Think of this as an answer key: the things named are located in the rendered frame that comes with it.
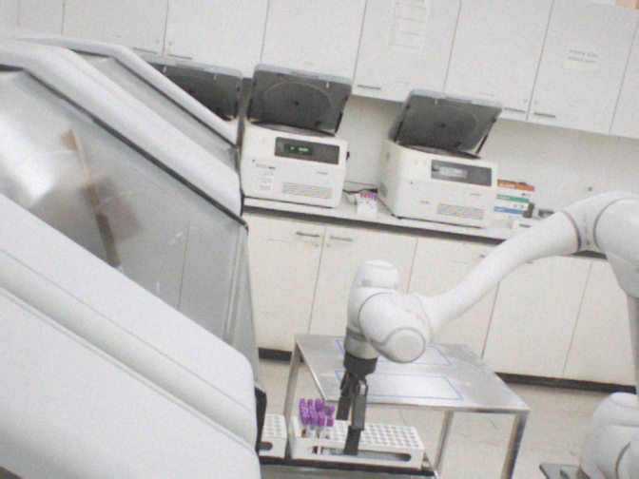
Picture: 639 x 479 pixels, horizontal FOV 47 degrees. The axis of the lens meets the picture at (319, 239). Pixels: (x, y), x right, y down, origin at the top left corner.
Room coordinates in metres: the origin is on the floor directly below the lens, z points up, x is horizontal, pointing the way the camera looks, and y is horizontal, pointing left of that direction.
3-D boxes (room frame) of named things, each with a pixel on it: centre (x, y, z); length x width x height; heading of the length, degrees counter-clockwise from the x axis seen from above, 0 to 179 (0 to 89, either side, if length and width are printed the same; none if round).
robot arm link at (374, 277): (1.53, -0.14, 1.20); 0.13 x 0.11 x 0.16; 14
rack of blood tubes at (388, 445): (1.54, -0.16, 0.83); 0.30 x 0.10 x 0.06; 99
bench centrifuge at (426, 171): (4.25, -0.60, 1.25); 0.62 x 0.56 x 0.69; 9
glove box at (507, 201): (4.48, -1.08, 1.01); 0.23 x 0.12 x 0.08; 98
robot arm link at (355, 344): (1.54, -0.13, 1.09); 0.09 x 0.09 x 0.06
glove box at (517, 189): (4.49, -1.11, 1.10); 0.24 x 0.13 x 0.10; 98
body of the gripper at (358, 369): (1.54, -0.13, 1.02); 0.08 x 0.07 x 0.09; 9
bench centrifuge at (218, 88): (4.02, 0.81, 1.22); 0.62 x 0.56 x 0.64; 7
